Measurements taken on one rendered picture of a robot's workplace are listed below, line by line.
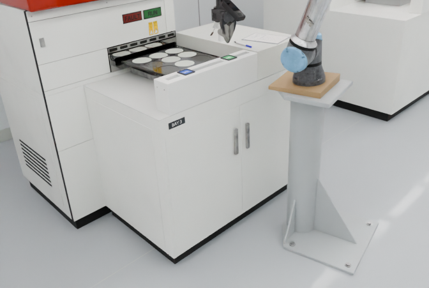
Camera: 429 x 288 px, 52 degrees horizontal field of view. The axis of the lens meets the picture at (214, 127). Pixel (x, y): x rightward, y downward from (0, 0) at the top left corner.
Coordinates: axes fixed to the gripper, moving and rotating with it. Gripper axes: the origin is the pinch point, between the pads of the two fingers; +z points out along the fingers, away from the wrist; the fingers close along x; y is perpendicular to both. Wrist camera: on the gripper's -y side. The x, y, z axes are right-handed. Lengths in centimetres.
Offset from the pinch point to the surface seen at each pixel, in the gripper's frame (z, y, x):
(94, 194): 86, 58, 51
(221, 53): 13.5, 21.1, -15.1
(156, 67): 14.7, 32.0, 19.1
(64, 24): -9, 58, 50
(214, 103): 25.1, -4.3, 14.4
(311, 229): 102, -36, -23
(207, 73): 9.9, -4.2, 17.7
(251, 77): 19.8, -4.2, -10.7
